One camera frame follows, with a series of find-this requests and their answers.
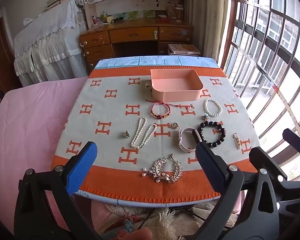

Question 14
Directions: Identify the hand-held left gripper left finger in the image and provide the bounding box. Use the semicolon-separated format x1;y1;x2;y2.
13;141;103;240

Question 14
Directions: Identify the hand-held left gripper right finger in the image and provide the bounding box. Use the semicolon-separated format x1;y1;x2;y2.
190;141;288;240

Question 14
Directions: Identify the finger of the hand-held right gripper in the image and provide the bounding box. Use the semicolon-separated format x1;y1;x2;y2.
249;146;300;217
282;128;300;160

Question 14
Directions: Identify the white wrist watch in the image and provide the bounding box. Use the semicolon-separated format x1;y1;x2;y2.
177;127;202;152

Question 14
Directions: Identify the black bead bracelet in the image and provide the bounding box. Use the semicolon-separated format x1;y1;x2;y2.
197;121;226;147

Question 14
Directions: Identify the crystal hair comb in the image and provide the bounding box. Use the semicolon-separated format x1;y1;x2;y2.
140;154;184;184

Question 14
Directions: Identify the red cord bracelet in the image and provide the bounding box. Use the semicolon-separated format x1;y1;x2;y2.
146;99;179;120

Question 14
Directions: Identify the pink plastic box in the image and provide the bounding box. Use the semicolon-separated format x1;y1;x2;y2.
144;68;204;101

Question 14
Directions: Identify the gold pin brooch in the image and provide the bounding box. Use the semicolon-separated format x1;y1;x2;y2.
233;133;242;150

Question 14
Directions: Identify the orange and grey patterned blanket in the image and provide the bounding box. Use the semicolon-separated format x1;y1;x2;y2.
51;68;262;204

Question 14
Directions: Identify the pink bed sheet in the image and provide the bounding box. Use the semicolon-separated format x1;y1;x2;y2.
0;77;94;230

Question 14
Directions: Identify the long white pearl strand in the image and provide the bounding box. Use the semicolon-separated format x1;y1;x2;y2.
130;116;157;149

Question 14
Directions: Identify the fringed rug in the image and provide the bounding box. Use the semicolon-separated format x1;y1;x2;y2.
90;200;240;240

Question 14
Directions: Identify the metal window grille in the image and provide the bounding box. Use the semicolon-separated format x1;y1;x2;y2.
222;0;300;183

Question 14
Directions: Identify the stack of books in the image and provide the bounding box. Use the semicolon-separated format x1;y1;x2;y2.
168;44;201;56

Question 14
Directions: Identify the white lace cover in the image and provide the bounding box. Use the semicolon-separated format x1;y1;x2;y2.
13;0;88;87

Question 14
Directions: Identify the brown wooden door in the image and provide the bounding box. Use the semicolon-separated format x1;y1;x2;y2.
0;17;22;103

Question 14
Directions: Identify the wooden desk with drawers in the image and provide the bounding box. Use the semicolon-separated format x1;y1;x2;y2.
79;17;194;73

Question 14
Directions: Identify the cream curtain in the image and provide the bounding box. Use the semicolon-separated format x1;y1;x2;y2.
190;0;237;68

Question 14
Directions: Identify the patterned storage jar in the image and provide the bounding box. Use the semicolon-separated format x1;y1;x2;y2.
167;3;185;22

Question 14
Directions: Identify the pile of books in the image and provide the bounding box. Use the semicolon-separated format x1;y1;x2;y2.
42;0;79;12

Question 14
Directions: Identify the wooden bookshelf hutch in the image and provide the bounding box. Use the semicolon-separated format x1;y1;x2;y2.
80;0;190;29

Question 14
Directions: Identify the round white pearl bracelet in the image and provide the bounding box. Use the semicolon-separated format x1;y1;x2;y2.
204;98;223;117

